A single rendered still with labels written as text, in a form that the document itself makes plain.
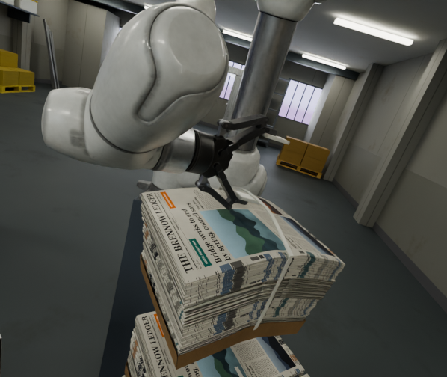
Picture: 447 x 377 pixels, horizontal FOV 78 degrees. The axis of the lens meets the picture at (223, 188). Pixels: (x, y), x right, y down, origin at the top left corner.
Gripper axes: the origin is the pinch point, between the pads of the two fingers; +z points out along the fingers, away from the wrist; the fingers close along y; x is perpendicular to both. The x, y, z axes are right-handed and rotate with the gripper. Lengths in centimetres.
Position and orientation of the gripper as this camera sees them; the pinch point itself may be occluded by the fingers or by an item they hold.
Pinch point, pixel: (268, 169)
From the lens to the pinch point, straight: 61.3
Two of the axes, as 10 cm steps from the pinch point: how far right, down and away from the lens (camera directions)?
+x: 4.7, 4.4, -7.7
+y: -3.5, 8.9, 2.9
